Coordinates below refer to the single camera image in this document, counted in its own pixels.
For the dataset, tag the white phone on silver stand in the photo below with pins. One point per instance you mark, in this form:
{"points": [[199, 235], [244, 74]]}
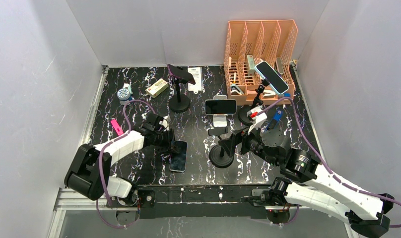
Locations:
{"points": [[220, 107]]}

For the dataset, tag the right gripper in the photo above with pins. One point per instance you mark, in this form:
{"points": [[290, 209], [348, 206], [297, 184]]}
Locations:
{"points": [[229, 144]]}

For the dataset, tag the beige small box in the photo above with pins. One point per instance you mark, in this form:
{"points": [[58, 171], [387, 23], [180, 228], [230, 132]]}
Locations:
{"points": [[157, 88]]}

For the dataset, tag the blue white tape roll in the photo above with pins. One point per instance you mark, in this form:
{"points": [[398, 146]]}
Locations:
{"points": [[125, 94]]}

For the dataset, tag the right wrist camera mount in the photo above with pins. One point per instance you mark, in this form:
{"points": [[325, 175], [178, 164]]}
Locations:
{"points": [[257, 116]]}

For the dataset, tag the white labelled package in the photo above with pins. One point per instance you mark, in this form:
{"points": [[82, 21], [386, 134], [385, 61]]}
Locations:
{"points": [[196, 72]]}

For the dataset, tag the light blue phone on stand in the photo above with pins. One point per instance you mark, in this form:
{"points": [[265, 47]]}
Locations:
{"points": [[273, 79]]}

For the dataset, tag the pink marker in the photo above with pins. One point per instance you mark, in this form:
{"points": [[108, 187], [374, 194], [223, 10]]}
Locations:
{"points": [[117, 128]]}

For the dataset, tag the white-edged black smartphone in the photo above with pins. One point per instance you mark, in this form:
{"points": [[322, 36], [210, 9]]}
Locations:
{"points": [[178, 158]]}

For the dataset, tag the black round-base phone stand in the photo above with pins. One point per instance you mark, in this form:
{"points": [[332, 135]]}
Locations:
{"points": [[217, 155]]}

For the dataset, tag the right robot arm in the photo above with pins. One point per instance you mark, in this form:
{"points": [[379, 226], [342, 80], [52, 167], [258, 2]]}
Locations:
{"points": [[306, 182]]}

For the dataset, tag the silver desktop phone stand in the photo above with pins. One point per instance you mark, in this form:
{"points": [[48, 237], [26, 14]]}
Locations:
{"points": [[220, 120]]}

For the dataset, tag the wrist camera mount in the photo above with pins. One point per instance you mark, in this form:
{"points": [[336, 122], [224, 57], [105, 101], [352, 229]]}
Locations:
{"points": [[257, 116], [161, 124]]}

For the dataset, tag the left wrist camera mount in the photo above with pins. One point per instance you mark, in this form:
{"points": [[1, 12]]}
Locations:
{"points": [[161, 124]]}

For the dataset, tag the black stand rear right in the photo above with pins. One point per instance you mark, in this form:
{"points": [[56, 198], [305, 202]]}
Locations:
{"points": [[244, 113]]}

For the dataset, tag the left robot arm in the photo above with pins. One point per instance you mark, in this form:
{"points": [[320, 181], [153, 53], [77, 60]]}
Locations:
{"points": [[89, 172]]}

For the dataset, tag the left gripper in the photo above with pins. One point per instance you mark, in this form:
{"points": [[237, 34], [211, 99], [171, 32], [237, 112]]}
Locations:
{"points": [[170, 146]]}

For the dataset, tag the black base frame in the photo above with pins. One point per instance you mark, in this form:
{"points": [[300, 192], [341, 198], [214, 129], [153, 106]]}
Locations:
{"points": [[163, 201]]}

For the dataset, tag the orange file organizer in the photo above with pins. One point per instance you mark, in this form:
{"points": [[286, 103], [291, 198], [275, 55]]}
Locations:
{"points": [[270, 40]]}

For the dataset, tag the black stand rear left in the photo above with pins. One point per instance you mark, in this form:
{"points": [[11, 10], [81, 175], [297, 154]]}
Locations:
{"points": [[178, 103]]}

